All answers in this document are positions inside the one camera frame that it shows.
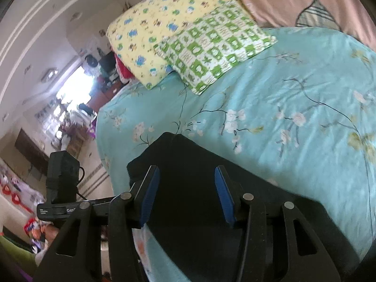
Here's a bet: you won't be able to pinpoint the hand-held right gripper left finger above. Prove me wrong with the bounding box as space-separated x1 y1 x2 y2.
32 165 161 282

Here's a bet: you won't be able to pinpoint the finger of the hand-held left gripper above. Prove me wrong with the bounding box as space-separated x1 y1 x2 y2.
88 197 116 212

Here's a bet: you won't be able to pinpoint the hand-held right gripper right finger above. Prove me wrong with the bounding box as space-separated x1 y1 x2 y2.
214 166 341 282

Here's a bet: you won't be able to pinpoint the black pants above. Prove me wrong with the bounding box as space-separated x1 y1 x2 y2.
126 132 362 282

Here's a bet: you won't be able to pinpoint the person's left forearm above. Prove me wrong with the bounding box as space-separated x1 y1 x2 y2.
0 235 49 272

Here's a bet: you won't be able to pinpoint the person's left hand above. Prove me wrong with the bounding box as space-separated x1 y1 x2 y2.
43 224 61 243

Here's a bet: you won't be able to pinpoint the blue floral bed sheet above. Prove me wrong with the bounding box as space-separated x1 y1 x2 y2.
95 26 376 282

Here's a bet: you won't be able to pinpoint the bright window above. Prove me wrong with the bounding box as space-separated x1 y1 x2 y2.
56 65 95 106

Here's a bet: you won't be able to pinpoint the ceiling lamp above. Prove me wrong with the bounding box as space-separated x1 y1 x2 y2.
41 68 59 82

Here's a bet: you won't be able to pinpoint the red cloth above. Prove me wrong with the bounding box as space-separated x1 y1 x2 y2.
114 54 133 82

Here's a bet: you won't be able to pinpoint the green checked pillow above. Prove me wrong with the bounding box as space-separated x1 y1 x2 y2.
154 0 278 95

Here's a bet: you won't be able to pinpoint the yellow printed pillow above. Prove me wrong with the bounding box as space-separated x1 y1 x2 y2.
106 0 238 90

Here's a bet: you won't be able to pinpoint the black wall television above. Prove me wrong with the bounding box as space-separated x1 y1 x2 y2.
15 129 50 181

